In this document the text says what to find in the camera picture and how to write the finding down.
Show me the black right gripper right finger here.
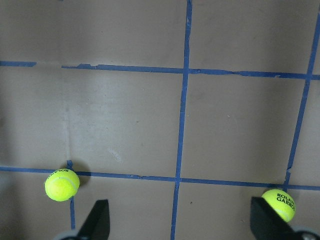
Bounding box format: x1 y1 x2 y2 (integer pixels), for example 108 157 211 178
250 197 320 240

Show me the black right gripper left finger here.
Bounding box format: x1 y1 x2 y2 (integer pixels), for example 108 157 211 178
76 199 111 240

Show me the yellow tennis ball right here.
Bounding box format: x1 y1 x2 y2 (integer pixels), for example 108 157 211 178
261 189 296 223

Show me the yellow tennis ball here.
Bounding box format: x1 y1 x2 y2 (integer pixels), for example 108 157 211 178
261 189 296 223
44 168 80 202

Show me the yellow tennis ball centre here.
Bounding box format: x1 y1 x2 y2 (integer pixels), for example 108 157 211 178
44 168 80 202

